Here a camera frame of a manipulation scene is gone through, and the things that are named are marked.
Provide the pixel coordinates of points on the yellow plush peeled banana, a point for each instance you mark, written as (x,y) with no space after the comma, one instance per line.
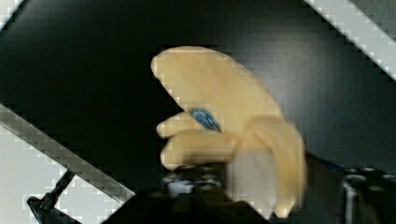
(229,117)

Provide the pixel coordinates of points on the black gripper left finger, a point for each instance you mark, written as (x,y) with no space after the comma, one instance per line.
(192,194)

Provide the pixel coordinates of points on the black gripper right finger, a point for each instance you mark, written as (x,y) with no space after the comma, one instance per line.
(344,195)

